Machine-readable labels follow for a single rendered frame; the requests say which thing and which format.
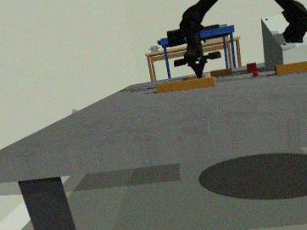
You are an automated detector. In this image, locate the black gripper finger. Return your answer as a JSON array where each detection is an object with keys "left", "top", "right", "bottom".
[
  {"left": 188, "top": 63, "right": 199, "bottom": 79},
  {"left": 198, "top": 61, "right": 208, "bottom": 78}
]

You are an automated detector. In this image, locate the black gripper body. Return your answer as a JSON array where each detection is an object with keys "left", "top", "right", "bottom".
[{"left": 174, "top": 40, "right": 221, "bottom": 67}]

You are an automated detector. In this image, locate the orange flat bar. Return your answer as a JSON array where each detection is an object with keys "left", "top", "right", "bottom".
[
  {"left": 275, "top": 61, "right": 307, "bottom": 76},
  {"left": 156, "top": 76, "right": 216, "bottom": 93}
]

